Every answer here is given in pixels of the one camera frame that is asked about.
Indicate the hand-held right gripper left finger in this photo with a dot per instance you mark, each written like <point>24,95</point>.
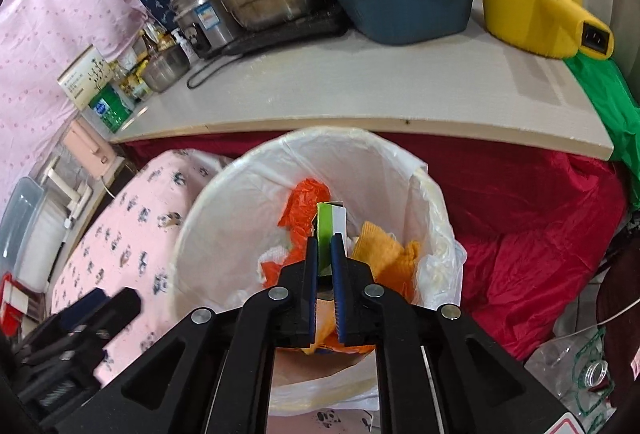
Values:
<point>314,284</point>

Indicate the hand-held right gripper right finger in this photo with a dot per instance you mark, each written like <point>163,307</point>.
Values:
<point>339,284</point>

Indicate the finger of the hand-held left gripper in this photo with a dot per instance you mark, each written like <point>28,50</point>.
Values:
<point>95,314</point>
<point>60,371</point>

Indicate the red plastic bag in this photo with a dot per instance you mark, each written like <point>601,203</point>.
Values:
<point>272,275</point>

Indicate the white tissue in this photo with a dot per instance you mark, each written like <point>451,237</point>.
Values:
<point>277,254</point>

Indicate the green cardboard box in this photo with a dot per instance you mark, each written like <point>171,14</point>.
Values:
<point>330,234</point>

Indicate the orange foam net sleeve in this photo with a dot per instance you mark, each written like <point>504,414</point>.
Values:
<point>380,254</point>

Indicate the orange snack packet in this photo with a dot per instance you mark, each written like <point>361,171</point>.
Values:
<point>325,346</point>

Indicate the orange plastic bag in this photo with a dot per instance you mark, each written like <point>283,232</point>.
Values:
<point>305,204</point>

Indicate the white lined trash bin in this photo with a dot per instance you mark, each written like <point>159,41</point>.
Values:
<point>240,194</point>

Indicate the red white carton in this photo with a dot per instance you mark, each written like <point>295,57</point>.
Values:
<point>12,304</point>

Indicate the pink printed tablecloth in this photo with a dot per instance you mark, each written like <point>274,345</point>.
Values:
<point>125,234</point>

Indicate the white plastic storage container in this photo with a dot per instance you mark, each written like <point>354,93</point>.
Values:
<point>30,234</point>

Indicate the red cloth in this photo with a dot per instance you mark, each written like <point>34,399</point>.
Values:
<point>525,224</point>

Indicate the green tin can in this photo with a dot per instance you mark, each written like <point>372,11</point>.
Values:
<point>112,109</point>

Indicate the beige cardboard box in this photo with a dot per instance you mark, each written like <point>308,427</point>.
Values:
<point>80,77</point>

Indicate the black induction cooker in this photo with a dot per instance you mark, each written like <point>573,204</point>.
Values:
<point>285,32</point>

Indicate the small steel pot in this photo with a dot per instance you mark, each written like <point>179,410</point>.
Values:
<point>165,69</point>

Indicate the clear plastic bottle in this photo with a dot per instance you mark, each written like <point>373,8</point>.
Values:
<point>595,374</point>

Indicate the brown sauce bottle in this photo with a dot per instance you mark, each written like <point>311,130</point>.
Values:
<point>150,39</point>

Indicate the maroon cloth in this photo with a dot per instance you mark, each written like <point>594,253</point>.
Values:
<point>620,304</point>

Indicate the blue yellow plastic basin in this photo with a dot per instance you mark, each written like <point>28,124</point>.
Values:
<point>405,9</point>

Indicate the steel rice cooker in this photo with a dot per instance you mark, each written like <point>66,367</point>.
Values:
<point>205,19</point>

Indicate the pink dotted curtain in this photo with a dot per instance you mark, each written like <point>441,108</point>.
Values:
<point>50,14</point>

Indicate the green plastic bag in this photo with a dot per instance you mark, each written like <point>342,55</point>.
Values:
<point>610,114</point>

